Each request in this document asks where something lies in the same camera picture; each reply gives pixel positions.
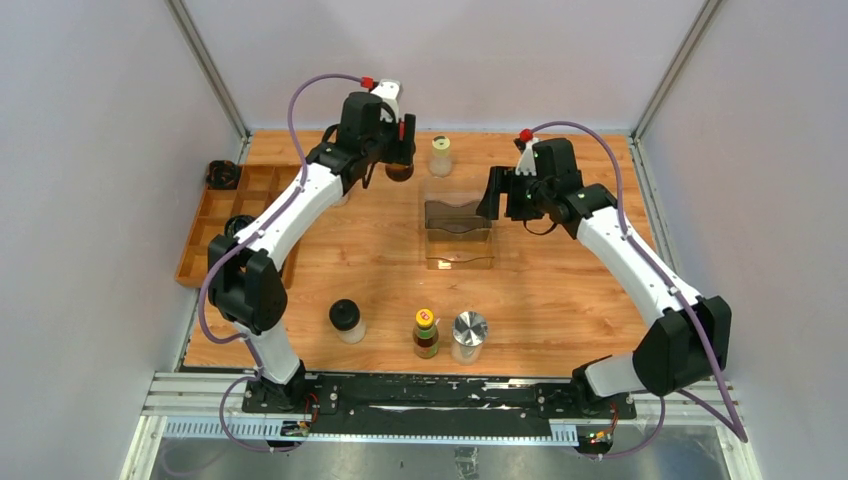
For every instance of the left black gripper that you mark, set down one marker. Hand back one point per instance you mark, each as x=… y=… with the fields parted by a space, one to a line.
x=401 y=149

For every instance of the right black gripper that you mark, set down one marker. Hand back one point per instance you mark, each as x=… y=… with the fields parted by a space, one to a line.
x=502 y=180

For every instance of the red lid sauce jar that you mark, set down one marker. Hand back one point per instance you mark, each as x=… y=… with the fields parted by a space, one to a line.
x=399 y=172

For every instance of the yellow lid spice bottle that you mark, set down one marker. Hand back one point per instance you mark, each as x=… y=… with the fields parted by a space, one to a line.
x=440 y=163

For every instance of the clear plastic organizer bin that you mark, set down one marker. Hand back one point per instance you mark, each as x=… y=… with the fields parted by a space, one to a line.
x=455 y=236

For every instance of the silver lid blue bottle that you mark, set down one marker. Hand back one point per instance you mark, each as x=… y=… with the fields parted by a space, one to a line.
x=344 y=199

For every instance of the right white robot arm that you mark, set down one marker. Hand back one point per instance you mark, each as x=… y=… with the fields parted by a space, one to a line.
x=688 y=334

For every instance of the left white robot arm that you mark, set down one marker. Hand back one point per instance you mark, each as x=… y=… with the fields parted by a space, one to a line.
x=244 y=278

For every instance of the wooden compartment tray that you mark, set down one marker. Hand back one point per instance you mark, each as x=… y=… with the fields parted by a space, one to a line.
x=235 y=195

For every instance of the silver lid glass jar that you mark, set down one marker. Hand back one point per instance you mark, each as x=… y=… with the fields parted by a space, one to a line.
x=470 y=329

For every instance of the yellow cap sauce bottle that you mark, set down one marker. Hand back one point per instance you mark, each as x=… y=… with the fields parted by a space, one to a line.
x=425 y=334

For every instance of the black lid spice bottle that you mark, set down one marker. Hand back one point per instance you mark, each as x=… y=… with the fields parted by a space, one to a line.
x=345 y=317

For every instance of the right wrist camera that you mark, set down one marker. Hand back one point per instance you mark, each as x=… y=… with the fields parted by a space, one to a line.
x=526 y=164

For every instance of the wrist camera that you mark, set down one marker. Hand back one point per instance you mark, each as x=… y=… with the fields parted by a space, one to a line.
x=526 y=164
x=389 y=91

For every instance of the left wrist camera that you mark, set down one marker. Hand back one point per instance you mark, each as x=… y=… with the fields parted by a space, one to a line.
x=389 y=91

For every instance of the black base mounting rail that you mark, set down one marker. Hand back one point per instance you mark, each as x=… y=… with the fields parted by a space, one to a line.
x=437 y=406

